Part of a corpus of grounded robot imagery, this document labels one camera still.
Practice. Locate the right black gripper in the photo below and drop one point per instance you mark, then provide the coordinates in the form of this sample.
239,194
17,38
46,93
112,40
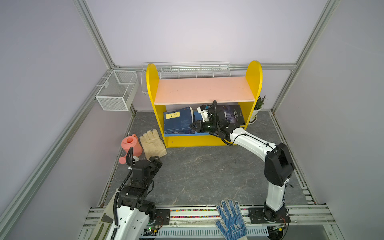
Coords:
200,126

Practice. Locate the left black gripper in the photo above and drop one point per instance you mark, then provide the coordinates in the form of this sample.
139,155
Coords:
158,163

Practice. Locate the black wolf cover book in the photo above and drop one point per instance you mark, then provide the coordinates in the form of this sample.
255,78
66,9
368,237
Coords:
232,113

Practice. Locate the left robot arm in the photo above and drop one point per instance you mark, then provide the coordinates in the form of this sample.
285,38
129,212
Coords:
131,211

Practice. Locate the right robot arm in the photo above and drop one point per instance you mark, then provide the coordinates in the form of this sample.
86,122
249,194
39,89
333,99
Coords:
279,165

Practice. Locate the yellow shelf with coloured boards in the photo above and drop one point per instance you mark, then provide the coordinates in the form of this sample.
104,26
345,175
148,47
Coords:
242,90

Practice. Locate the beige work glove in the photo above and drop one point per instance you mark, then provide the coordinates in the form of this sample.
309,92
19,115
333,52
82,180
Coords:
152,144

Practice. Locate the pink watering can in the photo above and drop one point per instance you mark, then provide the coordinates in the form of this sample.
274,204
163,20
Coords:
131,142

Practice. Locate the small potted green plant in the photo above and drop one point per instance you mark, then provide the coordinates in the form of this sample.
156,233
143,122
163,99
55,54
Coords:
259,104

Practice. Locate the blue dotted knit glove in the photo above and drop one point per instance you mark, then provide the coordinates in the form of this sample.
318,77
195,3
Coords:
231,225

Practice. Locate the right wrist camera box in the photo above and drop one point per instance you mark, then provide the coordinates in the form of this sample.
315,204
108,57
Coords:
204,111

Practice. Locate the white mesh wall basket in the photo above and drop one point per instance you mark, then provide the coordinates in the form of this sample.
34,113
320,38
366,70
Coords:
118,91

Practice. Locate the front rail with cable tray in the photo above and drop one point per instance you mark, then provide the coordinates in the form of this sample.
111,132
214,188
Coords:
199,223

